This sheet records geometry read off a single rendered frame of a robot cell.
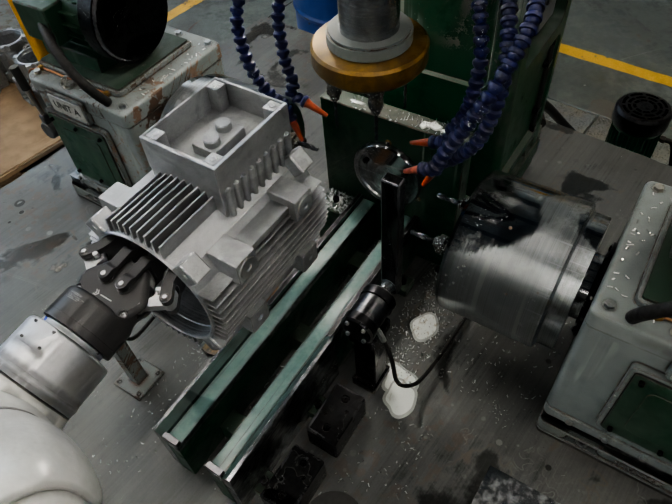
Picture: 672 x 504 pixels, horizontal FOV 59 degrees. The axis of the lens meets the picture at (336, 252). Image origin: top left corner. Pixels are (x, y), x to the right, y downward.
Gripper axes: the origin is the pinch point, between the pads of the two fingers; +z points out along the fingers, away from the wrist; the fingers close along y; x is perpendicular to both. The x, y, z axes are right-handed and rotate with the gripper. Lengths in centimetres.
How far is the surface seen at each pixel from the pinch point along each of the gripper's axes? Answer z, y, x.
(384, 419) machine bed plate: 3, -17, 58
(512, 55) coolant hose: 33.9, -20.6, 0.1
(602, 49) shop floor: 262, 4, 168
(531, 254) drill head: 25.7, -30.3, 25.7
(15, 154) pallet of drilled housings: 43, 200, 129
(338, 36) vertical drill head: 34.6, 5.4, 5.4
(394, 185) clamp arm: 20.2, -11.4, 14.5
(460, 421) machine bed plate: 9, -29, 58
